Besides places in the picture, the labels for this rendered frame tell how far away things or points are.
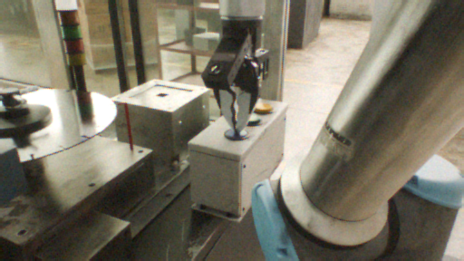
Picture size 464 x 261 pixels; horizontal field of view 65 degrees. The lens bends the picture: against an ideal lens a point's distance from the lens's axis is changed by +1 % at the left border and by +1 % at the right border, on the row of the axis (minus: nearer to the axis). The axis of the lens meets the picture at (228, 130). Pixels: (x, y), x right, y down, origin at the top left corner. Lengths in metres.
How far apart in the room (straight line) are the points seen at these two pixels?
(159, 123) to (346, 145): 0.60
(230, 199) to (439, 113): 0.49
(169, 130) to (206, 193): 0.20
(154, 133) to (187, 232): 0.27
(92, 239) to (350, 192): 0.40
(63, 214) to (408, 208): 0.48
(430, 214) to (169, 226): 0.44
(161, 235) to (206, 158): 0.16
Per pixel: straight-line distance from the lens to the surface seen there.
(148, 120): 0.85
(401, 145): 0.28
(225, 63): 0.57
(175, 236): 0.69
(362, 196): 0.33
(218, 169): 0.66
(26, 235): 0.60
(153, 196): 0.77
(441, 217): 0.50
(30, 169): 0.73
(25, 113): 0.70
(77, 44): 0.95
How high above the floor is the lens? 1.20
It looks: 25 degrees down
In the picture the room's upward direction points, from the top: straight up
